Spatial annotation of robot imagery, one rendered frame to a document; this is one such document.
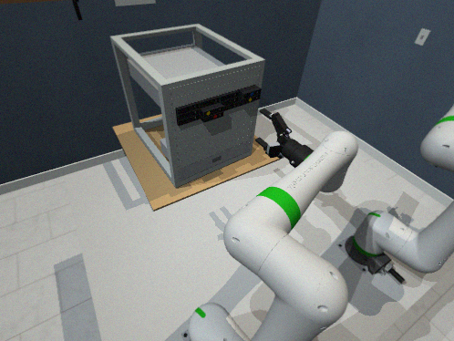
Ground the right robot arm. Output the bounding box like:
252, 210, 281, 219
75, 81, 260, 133
346, 106, 454, 283

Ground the grey metal rack frame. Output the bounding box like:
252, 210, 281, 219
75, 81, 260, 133
110, 24, 265, 188

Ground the tan flat board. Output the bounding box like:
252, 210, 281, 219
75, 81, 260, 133
112, 122, 279, 211

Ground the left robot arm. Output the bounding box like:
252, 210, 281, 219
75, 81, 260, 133
189, 131, 358, 341

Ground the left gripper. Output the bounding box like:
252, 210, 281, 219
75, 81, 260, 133
255, 108, 302, 160

